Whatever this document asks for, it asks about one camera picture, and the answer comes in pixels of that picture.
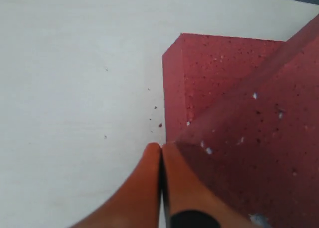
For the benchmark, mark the red brick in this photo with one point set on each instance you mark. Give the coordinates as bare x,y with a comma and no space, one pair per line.
199,69
257,147

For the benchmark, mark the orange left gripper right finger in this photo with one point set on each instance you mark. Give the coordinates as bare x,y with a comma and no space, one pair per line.
188,202

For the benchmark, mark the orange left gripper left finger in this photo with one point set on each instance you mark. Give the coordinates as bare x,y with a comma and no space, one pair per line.
136,203

